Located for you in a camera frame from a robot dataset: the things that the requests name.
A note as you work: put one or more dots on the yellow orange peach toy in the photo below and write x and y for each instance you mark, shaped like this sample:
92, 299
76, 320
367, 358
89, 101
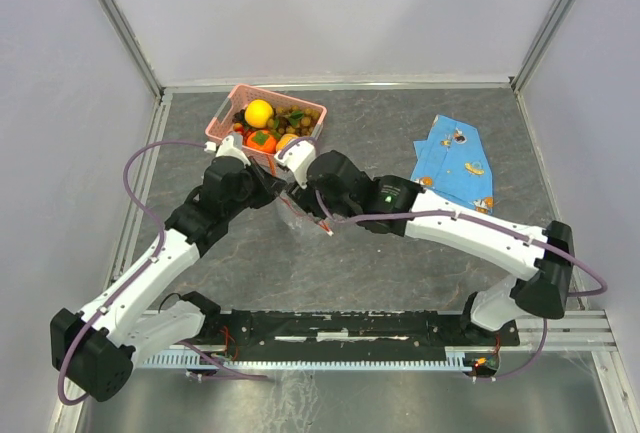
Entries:
284, 140

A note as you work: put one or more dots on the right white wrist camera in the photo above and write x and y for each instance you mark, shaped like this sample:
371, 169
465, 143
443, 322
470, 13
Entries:
296, 157

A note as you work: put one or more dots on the dark grape bunch toy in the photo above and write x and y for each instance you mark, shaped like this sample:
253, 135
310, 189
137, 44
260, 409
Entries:
239, 117

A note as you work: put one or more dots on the blue cartoon cloth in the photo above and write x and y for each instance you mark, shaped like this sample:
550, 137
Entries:
452, 162

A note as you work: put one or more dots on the green longan bunch toy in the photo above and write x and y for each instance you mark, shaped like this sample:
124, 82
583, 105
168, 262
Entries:
293, 120

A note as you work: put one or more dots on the yellow lemon toy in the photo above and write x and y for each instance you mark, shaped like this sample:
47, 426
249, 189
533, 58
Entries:
258, 113

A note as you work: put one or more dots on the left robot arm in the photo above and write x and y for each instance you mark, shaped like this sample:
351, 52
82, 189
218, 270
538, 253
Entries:
100, 346

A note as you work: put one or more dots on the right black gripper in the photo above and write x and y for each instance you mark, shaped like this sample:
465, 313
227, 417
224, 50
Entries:
305, 198

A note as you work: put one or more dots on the orange persimmon toy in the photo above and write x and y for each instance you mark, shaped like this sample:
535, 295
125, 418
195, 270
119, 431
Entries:
262, 141

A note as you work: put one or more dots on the light blue cable duct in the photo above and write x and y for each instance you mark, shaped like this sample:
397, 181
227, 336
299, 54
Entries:
181, 358

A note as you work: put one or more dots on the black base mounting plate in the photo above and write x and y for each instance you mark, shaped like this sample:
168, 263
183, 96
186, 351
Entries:
323, 337

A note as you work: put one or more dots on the clear zip top bag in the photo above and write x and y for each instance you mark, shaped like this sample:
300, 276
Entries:
297, 220

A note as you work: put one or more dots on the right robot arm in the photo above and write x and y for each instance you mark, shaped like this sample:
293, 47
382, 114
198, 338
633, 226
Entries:
537, 260

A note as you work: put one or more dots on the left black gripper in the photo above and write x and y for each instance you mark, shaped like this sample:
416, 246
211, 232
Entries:
270, 186

